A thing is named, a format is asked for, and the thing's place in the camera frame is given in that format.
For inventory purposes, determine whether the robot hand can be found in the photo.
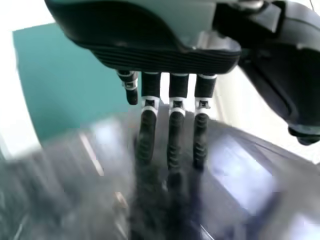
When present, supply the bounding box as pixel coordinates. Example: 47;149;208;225
44;0;320;172

